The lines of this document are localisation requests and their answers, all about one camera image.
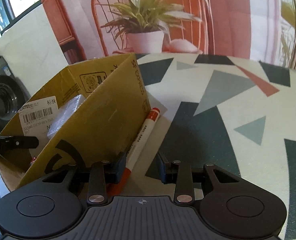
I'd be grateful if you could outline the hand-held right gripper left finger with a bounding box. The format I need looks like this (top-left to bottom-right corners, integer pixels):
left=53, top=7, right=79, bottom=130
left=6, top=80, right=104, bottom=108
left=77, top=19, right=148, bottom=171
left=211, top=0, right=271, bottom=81
left=42, top=152, right=127, bottom=206

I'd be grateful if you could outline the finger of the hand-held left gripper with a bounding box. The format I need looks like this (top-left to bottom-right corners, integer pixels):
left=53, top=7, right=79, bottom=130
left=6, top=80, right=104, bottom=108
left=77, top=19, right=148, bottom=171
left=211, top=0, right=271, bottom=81
left=0, top=135, right=39, bottom=155

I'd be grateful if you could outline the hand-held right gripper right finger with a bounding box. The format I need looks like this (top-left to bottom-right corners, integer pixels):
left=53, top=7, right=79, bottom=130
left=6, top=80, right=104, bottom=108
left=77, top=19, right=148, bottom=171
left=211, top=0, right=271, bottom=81
left=157, top=152, right=241, bottom=204

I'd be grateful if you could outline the red and white marker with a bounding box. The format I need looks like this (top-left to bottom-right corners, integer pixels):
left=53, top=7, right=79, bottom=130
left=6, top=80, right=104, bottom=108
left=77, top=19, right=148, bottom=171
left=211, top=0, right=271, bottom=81
left=107, top=107, right=161, bottom=193

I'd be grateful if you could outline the brown cardboard box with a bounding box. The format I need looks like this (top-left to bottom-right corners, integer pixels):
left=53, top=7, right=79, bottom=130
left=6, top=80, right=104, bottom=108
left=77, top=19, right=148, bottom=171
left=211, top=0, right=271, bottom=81
left=0, top=53, right=151, bottom=193

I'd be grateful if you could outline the clear plastic box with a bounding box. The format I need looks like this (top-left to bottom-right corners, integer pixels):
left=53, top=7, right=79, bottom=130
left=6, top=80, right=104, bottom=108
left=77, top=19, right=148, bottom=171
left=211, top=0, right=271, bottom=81
left=47, top=94, right=87, bottom=140

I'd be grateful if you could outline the grey washing machine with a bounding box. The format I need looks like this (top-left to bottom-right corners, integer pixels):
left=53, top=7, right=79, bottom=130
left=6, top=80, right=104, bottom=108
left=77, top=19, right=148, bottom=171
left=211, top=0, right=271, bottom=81
left=0, top=55, right=30, bottom=133

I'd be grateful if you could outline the geometric patterned tablecloth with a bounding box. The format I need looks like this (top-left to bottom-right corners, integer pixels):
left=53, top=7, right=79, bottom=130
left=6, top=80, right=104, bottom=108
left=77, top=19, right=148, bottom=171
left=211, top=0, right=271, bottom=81
left=0, top=52, right=296, bottom=240

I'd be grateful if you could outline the white marble-look panel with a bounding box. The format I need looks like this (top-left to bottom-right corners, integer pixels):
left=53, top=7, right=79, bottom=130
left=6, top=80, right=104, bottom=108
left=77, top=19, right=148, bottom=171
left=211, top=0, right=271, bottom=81
left=0, top=4, right=70, bottom=98

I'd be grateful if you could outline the printed wall backdrop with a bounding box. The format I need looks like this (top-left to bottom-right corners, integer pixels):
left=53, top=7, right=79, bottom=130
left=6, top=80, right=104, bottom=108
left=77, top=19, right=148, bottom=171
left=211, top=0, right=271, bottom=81
left=37, top=0, right=296, bottom=73

